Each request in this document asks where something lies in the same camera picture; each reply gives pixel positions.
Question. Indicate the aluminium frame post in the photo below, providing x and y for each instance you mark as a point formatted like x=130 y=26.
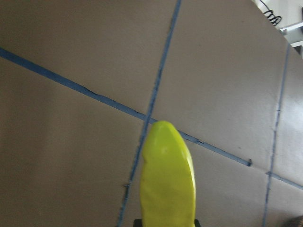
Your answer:
x=293 y=33

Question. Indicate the yellow banana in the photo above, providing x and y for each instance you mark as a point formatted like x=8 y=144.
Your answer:
x=167 y=183

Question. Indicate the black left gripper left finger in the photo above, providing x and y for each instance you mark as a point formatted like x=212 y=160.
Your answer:
x=137 y=223

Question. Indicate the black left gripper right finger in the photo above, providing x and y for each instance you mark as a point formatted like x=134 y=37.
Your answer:
x=197 y=224

